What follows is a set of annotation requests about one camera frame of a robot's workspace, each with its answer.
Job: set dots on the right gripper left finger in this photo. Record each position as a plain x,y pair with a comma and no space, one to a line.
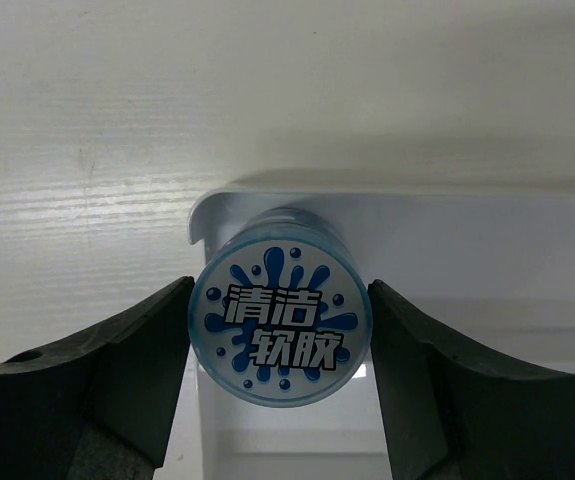
100,403

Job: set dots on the blue slime jar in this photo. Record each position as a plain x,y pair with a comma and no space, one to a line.
280,317

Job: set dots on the white compartment tray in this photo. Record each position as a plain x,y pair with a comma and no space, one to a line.
499,270

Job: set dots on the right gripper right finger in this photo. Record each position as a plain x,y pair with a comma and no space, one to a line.
453,408

